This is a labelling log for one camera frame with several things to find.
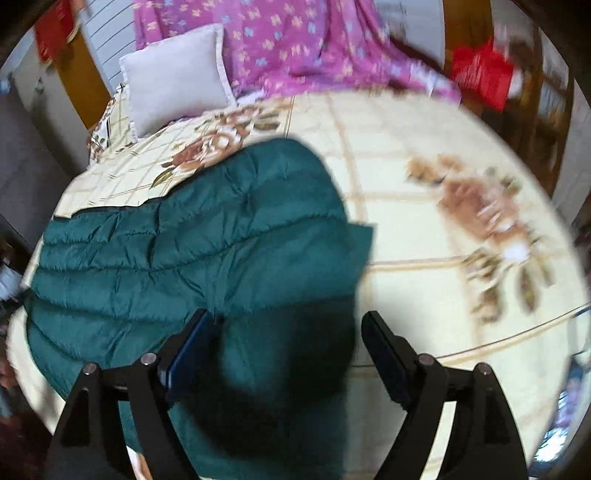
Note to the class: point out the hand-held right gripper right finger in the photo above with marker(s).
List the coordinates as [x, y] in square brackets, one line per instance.
[388, 355]

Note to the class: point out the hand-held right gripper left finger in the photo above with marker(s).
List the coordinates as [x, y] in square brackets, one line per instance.
[187, 360]

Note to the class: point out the green puffer jacket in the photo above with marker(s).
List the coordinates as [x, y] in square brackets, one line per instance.
[194, 258]

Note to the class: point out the cream floral bedsheet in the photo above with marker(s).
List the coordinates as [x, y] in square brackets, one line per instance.
[438, 258]

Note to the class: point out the grey cabinet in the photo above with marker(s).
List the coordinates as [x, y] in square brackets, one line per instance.
[27, 152]

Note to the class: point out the white pillow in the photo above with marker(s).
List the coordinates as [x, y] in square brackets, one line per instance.
[178, 83]

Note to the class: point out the red plastic bag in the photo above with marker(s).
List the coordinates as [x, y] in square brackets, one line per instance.
[482, 74]

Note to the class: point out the wooden chair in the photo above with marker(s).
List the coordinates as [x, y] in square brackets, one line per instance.
[540, 97]

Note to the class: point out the purple floral blanket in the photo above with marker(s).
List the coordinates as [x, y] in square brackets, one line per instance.
[295, 44]

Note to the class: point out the white headboard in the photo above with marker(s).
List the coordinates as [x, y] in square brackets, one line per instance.
[106, 41]

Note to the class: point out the red wall hanging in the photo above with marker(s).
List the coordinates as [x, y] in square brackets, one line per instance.
[53, 27]

